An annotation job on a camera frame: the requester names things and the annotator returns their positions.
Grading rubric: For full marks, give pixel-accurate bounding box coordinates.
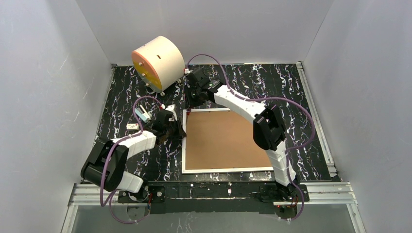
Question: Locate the white staple box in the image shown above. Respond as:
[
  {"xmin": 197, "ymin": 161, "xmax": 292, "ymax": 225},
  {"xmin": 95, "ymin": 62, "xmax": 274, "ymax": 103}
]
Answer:
[{"xmin": 126, "ymin": 123, "xmax": 140, "ymax": 131}]

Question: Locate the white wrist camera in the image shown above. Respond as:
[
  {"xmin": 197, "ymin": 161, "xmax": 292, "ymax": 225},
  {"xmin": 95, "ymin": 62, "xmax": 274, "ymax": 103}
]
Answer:
[
  {"xmin": 161, "ymin": 104, "xmax": 178, "ymax": 121},
  {"xmin": 184, "ymin": 67, "xmax": 191, "ymax": 77}
]

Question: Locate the light blue stapler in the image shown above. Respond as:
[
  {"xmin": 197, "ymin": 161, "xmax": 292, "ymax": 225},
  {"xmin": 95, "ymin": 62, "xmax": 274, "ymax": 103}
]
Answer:
[{"xmin": 134, "ymin": 106, "xmax": 152, "ymax": 123}]

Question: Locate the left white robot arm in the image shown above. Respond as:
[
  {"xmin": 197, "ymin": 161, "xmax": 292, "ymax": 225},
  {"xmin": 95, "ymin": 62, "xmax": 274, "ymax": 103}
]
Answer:
[{"xmin": 80, "ymin": 105, "xmax": 186, "ymax": 193}]

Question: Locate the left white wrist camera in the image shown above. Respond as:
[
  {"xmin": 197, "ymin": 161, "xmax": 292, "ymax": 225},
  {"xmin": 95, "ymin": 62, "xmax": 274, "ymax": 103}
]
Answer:
[{"xmin": 161, "ymin": 104, "xmax": 178, "ymax": 121}]

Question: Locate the cylindrical beige drawer cabinet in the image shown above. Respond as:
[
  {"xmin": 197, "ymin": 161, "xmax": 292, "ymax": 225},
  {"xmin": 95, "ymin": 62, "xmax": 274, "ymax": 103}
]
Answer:
[{"xmin": 131, "ymin": 36, "xmax": 185, "ymax": 96}]

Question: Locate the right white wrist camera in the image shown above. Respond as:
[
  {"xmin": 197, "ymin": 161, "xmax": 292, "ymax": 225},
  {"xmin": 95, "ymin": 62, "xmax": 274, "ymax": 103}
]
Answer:
[{"xmin": 184, "ymin": 67, "xmax": 191, "ymax": 77}]

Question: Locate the white picture frame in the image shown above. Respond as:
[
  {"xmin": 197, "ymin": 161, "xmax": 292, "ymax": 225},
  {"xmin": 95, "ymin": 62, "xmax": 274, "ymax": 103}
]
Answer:
[{"xmin": 182, "ymin": 108, "xmax": 273, "ymax": 174}]

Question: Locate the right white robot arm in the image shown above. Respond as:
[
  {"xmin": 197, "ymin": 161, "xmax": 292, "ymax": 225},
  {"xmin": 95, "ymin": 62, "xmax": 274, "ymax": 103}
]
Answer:
[{"xmin": 184, "ymin": 68, "xmax": 299, "ymax": 200}]

